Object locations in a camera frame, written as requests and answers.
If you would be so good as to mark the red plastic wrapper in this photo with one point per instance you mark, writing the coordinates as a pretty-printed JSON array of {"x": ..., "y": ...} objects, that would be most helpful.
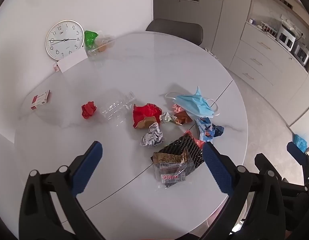
[{"x": 198, "y": 142}]

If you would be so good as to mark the silver kitchen appliance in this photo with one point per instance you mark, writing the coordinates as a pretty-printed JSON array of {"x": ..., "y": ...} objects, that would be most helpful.
[{"x": 302, "y": 52}]

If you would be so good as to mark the green plastic wrapper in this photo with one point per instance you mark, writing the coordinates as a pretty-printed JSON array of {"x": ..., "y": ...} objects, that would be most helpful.
[{"x": 90, "y": 38}]

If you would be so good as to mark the small jar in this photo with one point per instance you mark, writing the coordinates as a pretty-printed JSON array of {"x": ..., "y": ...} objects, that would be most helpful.
[{"x": 252, "y": 20}]

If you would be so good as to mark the red foil bag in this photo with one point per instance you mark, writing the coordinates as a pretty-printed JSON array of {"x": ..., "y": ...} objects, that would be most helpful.
[{"x": 145, "y": 112}]

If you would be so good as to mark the black foam net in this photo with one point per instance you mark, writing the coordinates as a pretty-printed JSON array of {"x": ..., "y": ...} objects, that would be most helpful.
[{"x": 184, "y": 146}]

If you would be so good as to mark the blue face mask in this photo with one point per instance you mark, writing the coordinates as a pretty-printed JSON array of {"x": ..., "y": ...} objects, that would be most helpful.
[{"x": 194, "y": 102}]

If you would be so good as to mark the gold brown packet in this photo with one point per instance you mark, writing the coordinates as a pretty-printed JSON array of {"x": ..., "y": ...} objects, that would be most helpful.
[{"x": 169, "y": 158}]

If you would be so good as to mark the small white crumpled wrapper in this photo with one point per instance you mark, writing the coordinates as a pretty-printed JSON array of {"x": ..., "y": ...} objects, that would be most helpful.
[{"x": 165, "y": 117}]

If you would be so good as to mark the dark blue wrapper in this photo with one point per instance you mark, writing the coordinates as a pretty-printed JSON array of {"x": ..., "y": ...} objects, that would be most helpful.
[{"x": 217, "y": 130}]

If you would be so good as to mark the round white wall clock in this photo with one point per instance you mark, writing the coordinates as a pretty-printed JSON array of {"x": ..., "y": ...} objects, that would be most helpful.
[{"x": 64, "y": 40}]

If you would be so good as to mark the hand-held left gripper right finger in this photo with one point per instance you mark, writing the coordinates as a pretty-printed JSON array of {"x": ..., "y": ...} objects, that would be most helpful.
[{"x": 217, "y": 170}]

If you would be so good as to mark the crushed clear plastic bottle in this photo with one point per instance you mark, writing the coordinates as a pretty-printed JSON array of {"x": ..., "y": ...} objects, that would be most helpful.
[{"x": 114, "y": 107}]

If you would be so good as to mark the beige tall cabinet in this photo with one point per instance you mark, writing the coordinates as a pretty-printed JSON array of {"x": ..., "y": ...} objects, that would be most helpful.
[
  {"x": 307, "y": 92},
  {"x": 229, "y": 17}
]

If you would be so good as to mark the blue plastic bag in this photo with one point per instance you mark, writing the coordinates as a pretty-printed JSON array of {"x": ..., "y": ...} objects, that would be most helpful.
[{"x": 300, "y": 142}]

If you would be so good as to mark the grey wrapper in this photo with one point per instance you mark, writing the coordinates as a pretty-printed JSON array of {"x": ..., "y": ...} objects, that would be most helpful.
[{"x": 152, "y": 135}]

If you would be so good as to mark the white card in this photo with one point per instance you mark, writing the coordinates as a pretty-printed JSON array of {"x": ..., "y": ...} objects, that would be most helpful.
[{"x": 69, "y": 62}]

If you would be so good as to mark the beige drawer cabinet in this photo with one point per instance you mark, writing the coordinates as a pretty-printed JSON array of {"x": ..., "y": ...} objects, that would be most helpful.
[{"x": 264, "y": 57}]

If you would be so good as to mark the beige niche cabinet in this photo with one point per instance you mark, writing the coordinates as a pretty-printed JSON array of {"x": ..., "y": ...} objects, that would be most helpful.
[{"x": 177, "y": 10}]

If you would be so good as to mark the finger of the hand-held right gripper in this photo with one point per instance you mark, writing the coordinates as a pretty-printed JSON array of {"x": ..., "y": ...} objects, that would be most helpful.
[
  {"x": 296, "y": 145},
  {"x": 262, "y": 161}
]

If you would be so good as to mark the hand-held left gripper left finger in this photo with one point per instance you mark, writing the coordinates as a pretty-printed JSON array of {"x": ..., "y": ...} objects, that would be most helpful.
[{"x": 88, "y": 170}]

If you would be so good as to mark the clear packet with red label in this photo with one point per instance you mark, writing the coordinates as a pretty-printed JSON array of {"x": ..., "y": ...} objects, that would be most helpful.
[{"x": 170, "y": 176}]

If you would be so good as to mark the grey chair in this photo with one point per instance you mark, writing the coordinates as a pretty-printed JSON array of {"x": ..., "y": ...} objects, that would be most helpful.
[{"x": 174, "y": 30}]

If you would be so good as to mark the small red box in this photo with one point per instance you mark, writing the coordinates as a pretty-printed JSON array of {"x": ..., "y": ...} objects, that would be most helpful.
[{"x": 40, "y": 99}]

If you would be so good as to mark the red paper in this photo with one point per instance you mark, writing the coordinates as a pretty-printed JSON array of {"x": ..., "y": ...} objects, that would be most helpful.
[{"x": 89, "y": 110}]

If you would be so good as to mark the pink wrapper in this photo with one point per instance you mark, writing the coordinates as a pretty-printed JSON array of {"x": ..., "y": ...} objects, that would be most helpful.
[{"x": 178, "y": 108}]

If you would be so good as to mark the brown snack wrapper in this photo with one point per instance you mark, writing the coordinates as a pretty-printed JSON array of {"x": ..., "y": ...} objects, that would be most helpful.
[{"x": 183, "y": 117}]

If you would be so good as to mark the blue printed packet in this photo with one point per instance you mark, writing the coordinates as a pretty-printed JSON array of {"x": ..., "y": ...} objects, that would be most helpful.
[{"x": 201, "y": 127}]

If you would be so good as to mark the clear plastic container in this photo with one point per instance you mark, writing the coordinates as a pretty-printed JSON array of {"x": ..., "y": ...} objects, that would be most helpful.
[{"x": 102, "y": 48}]

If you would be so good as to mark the white kitchen appliance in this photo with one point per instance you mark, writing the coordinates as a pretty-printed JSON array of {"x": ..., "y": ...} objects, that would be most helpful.
[{"x": 285, "y": 37}]

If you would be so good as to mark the small red white packet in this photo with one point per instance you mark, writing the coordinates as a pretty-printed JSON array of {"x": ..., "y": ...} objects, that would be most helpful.
[{"x": 55, "y": 68}]

